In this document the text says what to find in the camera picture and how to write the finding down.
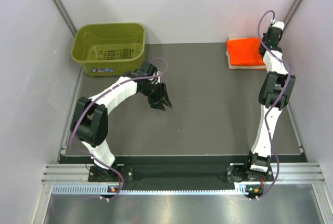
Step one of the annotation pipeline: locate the left aluminium corner post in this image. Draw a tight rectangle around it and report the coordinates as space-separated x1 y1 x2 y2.
52 0 77 45

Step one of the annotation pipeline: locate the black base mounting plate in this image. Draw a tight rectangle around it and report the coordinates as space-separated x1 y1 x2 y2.
88 163 275 185

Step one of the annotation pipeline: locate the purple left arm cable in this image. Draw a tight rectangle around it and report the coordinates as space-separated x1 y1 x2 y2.
69 57 169 201

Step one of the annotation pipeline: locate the folded beige t shirt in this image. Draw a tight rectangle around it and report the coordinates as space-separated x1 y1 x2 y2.
225 36 267 70

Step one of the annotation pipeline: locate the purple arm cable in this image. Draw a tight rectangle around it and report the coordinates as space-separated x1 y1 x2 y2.
69 57 169 201
251 10 294 201

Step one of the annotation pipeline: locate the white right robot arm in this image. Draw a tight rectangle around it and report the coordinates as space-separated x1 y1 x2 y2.
242 21 296 180

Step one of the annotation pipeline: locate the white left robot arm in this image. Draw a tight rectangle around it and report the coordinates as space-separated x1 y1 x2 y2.
70 61 172 181

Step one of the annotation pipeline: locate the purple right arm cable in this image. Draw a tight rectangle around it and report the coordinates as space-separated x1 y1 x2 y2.
251 10 294 201

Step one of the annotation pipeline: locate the green plastic basket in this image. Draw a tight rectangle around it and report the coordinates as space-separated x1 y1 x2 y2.
71 22 146 76

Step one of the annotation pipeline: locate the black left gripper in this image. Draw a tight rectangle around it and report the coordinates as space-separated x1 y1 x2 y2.
139 82 172 111

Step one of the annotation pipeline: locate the white slotted cable duct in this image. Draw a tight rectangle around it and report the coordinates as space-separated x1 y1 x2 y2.
52 185 261 195

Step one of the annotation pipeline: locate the orange t shirt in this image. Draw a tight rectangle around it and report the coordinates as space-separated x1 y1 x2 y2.
226 38 266 67

